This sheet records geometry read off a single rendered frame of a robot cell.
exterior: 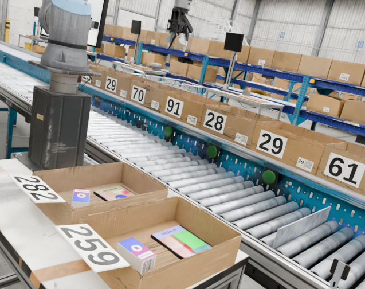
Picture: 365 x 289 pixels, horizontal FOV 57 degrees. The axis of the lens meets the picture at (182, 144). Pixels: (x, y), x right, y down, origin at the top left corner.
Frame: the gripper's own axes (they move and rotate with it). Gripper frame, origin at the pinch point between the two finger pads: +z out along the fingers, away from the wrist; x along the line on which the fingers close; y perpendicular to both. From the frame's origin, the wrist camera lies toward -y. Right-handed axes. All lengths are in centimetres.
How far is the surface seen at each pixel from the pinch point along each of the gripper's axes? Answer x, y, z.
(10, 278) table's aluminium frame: -7, 78, 118
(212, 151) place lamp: 25, -18, 52
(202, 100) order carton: -18, -59, 32
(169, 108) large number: -24, -31, 39
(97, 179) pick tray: 28, 64, 55
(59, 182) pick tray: 27, 80, 54
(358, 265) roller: 117, 19, 58
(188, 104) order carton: -6.8, -29.3, 32.3
